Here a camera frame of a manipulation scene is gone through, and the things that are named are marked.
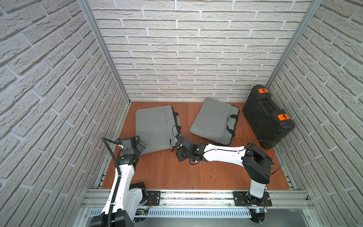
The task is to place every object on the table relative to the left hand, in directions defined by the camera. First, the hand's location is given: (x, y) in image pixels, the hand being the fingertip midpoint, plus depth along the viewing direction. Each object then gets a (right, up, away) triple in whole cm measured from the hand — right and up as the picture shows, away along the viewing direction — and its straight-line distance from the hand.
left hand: (138, 143), depth 83 cm
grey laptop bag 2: (+51, +12, +19) cm, 56 cm away
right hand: (+25, -6, +2) cm, 26 cm away
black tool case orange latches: (+78, +15, +1) cm, 79 cm away
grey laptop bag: (+10, +9, +14) cm, 19 cm away
